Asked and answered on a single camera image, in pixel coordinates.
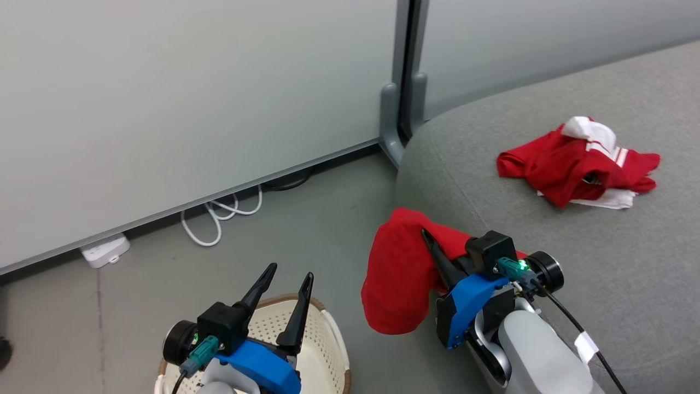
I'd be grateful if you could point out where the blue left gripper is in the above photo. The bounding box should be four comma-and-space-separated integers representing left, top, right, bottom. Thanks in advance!
213, 263, 315, 394

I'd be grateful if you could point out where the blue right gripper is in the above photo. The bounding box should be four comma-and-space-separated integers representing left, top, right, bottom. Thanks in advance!
421, 228, 516, 350

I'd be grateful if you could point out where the plain red garment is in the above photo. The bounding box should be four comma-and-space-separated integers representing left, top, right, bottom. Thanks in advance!
360, 207, 529, 336

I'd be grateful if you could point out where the red white-trimmed garment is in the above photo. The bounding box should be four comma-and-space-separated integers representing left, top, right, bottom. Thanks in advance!
496, 115, 662, 210

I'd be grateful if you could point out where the grey fabric sofa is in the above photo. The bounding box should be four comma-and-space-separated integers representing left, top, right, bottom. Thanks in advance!
394, 40, 700, 394

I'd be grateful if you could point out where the beige plastic laundry basket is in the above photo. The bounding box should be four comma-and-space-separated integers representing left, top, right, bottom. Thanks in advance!
154, 293, 352, 394

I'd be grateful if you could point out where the grey partition foot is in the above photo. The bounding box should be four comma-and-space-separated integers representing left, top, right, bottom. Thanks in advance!
380, 82, 409, 168
410, 71, 429, 135

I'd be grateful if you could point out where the white power strip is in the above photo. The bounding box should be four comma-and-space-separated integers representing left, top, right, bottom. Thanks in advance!
79, 234, 131, 269

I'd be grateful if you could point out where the large white partition panel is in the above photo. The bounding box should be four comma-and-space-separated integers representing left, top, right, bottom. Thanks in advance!
0, 0, 412, 276

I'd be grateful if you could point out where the left teal-plug camera cable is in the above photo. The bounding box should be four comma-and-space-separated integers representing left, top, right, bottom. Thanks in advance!
171, 335, 220, 394

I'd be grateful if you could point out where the coiled white power cable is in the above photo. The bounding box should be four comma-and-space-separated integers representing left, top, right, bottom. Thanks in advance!
180, 184, 264, 247

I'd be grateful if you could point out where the black floor cable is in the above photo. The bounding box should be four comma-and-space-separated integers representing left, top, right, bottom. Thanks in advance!
262, 166, 316, 192

